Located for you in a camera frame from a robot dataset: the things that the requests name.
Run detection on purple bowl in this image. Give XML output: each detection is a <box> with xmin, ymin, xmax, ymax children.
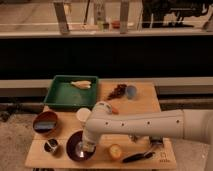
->
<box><xmin>66</xmin><ymin>131</ymin><xmax>94</xmax><ymax>162</ymax></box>

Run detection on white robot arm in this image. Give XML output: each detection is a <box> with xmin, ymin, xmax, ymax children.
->
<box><xmin>82</xmin><ymin>101</ymin><xmax>213</xmax><ymax>152</ymax></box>

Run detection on brown wooden bowl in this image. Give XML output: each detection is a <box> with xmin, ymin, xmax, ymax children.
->
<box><xmin>33</xmin><ymin>111</ymin><xmax>58</xmax><ymax>135</ymax></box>

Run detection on white cup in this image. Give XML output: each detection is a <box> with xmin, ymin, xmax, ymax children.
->
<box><xmin>76</xmin><ymin>108</ymin><xmax>91</xmax><ymax>126</ymax></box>

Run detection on yellow apple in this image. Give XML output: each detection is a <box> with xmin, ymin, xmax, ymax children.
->
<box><xmin>108</xmin><ymin>144</ymin><xmax>122</xmax><ymax>160</ymax></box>

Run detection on orange carrot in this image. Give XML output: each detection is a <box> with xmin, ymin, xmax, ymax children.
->
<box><xmin>112</xmin><ymin>106</ymin><xmax>119</xmax><ymax>114</ymax></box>

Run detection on small metal cup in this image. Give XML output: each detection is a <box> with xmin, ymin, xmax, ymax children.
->
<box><xmin>44</xmin><ymin>139</ymin><xmax>59</xmax><ymax>154</ymax></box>

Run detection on metal spoon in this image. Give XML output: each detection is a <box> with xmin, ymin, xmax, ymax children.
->
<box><xmin>129</xmin><ymin>135</ymin><xmax>139</xmax><ymax>143</ymax></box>

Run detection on green plastic tray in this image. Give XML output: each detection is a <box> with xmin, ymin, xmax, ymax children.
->
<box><xmin>44</xmin><ymin>75</ymin><xmax>98</xmax><ymax>110</ymax></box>

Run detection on dark red grapes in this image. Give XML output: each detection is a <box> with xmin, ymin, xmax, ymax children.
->
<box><xmin>107</xmin><ymin>84</ymin><xmax>127</xmax><ymax>100</ymax></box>

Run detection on blue cup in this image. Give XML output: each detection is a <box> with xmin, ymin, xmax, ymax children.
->
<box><xmin>125</xmin><ymin>85</ymin><xmax>137</xmax><ymax>99</ymax></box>

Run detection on round metal tin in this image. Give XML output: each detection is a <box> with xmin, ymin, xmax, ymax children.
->
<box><xmin>149</xmin><ymin>137</ymin><xmax>163</xmax><ymax>146</ymax></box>

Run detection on black handled utensil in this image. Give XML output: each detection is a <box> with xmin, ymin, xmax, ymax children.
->
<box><xmin>122</xmin><ymin>152</ymin><xmax>154</xmax><ymax>163</ymax></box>

